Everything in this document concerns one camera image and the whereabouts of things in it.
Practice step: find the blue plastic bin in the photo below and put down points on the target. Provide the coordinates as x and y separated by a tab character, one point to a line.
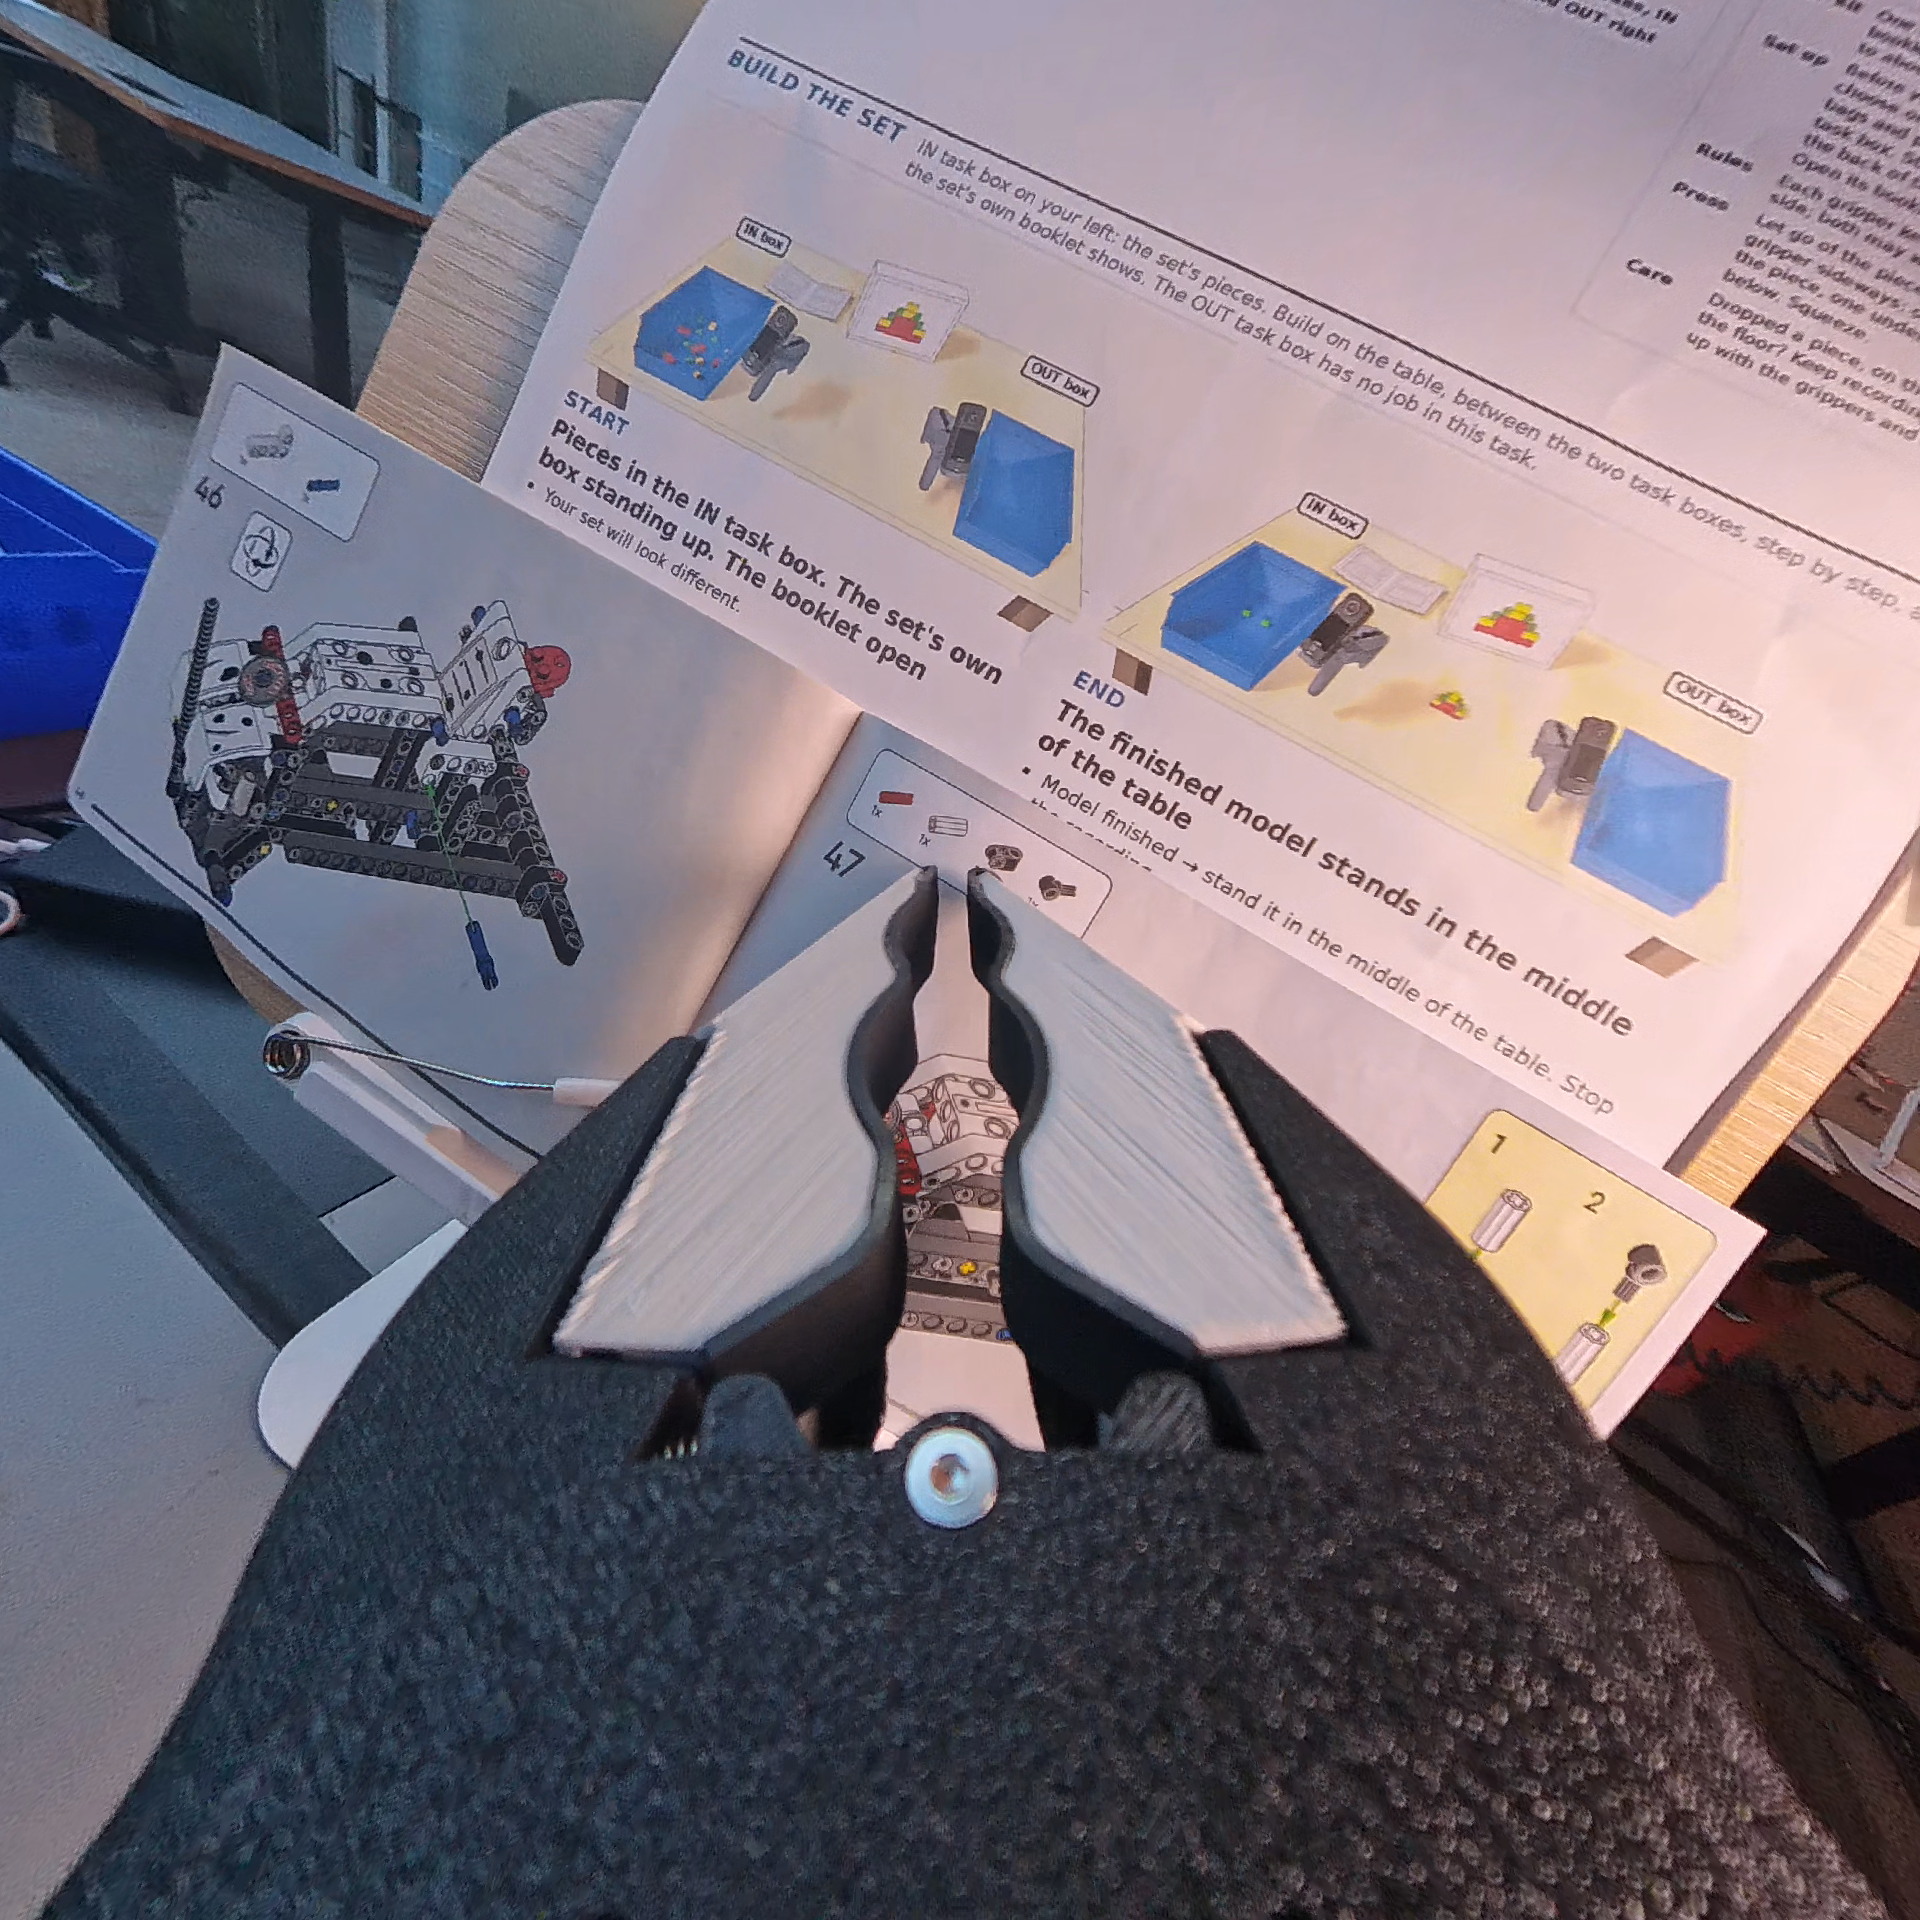
60	601

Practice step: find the printed task sheet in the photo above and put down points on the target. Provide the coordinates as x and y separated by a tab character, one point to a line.
1351	363

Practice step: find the open building instruction booklet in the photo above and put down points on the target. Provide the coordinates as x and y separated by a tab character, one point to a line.
690	843

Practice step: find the black desk pad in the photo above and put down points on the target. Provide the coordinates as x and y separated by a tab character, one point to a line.
121	991

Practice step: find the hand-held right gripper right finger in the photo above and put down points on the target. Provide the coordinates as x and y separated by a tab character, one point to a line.
1170	1200

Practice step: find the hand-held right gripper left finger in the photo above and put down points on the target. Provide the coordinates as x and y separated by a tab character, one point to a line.
751	1200

